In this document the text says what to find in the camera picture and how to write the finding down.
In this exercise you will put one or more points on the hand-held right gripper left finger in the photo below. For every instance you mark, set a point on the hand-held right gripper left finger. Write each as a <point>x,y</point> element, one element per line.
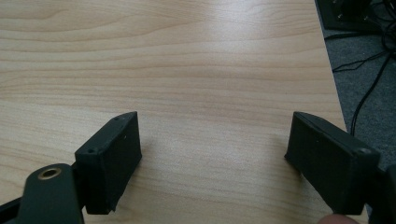
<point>107,165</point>

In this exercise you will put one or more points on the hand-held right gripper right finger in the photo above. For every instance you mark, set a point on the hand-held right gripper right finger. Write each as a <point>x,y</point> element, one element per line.
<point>330,161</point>

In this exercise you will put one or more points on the black stand base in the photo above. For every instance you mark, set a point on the black stand base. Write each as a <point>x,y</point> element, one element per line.
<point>348,14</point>

